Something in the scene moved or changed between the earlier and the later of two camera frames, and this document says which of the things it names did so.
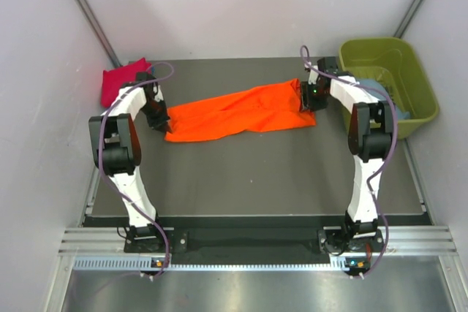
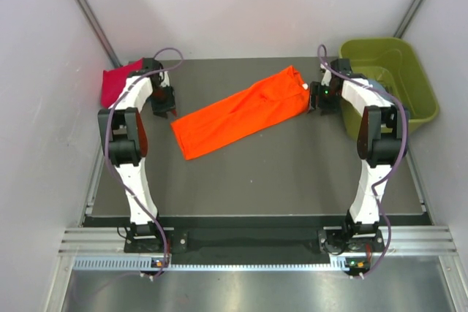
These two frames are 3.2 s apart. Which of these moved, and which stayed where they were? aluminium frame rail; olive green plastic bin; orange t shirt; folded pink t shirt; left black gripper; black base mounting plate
Moved: left black gripper; orange t shirt
Stayed: olive green plastic bin; black base mounting plate; aluminium frame rail; folded pink t shirt
